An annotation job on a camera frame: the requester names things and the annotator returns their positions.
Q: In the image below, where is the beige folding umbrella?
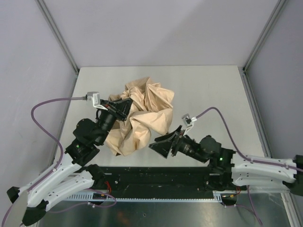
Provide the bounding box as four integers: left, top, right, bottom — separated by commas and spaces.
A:
106, 77, 175, 156

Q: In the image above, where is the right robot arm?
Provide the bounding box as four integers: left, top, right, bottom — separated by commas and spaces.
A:
149, 126, 303, 196

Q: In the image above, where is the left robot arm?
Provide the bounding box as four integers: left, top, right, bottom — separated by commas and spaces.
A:
1, 95, 133, 227

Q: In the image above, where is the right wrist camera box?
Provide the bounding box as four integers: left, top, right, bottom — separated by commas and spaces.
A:
181, 113, 197, 135

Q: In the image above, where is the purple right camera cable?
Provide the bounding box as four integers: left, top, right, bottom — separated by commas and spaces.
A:
194, 107, 303, 171

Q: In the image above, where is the purple camera cable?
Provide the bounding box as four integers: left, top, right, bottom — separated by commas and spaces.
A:
4, 96, 89, 225
194, 107, 303, 171

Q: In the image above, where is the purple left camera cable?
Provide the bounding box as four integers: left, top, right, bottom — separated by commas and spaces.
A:
4, 96, 89, 225

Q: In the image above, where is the grey cable duct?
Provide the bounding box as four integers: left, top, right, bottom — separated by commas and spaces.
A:
64, 191, 239, 203

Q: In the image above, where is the left aluminium frame post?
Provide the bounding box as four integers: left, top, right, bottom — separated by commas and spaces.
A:
35, 0, 80, 75

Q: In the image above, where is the aluminium frame post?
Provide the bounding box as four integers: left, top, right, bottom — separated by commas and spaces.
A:
35, 0, 80, 75
243, 0, 288, 71

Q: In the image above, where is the right aluminium frame post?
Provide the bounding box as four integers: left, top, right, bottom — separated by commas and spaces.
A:
243, 0, 288, 71

